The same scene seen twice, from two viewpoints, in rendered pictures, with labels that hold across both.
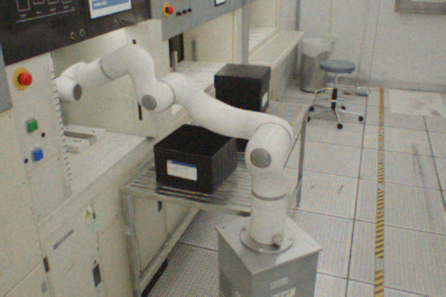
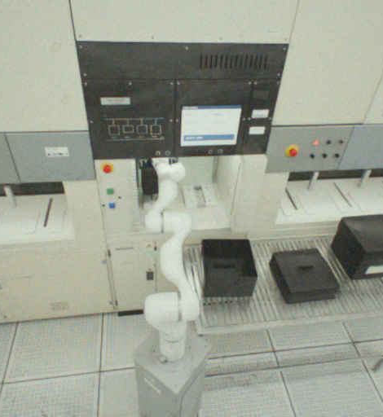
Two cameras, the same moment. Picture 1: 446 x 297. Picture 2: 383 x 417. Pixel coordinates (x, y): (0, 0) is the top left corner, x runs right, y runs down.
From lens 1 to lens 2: 1.45 m
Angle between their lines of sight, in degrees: 53
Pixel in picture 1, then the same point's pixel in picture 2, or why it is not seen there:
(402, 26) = not seen: outside the picture
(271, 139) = (151, 305)
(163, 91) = (151, 224)
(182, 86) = (174, 227)
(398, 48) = not seen: outside the picture
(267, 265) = (142, 362)
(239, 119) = (170, 276)
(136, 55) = (161, 190)
